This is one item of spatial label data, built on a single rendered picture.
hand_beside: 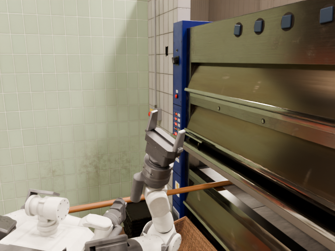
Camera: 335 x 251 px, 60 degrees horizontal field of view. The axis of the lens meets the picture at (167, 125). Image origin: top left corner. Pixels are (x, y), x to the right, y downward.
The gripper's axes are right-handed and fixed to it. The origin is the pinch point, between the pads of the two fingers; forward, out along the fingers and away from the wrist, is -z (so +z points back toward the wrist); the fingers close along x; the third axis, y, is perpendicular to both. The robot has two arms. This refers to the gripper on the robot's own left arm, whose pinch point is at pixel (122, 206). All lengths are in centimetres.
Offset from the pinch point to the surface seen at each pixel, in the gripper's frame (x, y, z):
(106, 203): -0.9, -8.4, 1.3
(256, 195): -22, 62, 20
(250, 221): 3, 62, -6
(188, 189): -1.0, 28.7, -24.6
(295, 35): -80, 73, 9
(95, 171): 28, -72, -104
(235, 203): 1, 54, -18
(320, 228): -25, 78, 42
